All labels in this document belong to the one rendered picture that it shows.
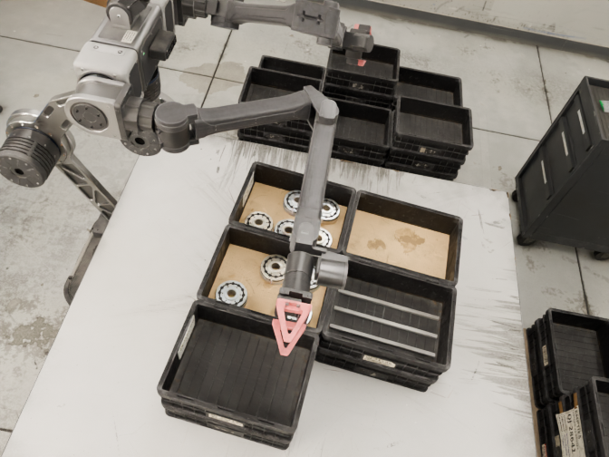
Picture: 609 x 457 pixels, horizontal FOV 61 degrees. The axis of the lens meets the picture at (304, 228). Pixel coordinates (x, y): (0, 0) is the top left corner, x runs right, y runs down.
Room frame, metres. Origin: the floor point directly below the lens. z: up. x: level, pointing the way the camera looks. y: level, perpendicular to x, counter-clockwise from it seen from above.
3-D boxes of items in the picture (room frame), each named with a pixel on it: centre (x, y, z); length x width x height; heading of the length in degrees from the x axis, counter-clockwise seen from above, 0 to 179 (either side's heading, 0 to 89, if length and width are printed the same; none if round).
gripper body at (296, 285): (0.50, -0.01, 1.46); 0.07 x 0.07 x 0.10; 2
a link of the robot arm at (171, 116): (0.95, 0.19, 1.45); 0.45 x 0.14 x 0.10; 121
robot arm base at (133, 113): (0.90, 0.45, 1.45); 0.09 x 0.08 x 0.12; 1
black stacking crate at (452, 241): (1.10, -0.35, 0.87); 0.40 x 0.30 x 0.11; 85
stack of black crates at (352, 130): (2.12, -0.14, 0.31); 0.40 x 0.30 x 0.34; 91
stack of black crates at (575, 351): (1.09, -1.31, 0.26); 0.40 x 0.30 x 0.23; 1
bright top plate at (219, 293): (0.78, 0.19, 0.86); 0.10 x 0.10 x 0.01
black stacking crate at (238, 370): (0.54, 0.10, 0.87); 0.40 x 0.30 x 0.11; 85
